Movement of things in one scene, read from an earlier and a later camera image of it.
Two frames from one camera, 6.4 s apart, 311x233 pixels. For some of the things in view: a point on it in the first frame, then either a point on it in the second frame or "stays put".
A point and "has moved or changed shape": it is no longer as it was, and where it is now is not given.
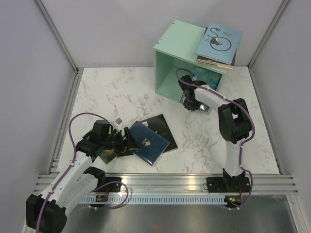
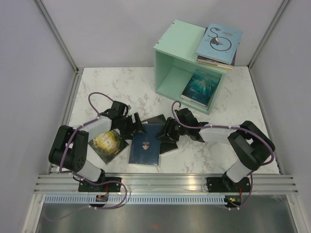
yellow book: x=215 y=63 stays put
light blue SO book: x=219 y=43 stays put
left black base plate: x=110 y=188 stays put
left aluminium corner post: x=41 y=6 stays put
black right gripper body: x=189 y=98 → x=176 y=128
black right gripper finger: x=191 y=105 → x=169 y=138
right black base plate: x=228 y=184 stays put
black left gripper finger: x=131 y=142 → x=139 y=125
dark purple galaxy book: x=206 y=58 stays put
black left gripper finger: x=128 y=152 → x=126 y=134
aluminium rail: x=264 y=183 stays put
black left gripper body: x=115 y=142 → x=126 y=123
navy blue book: x=153 y=144 has moved or changed shape
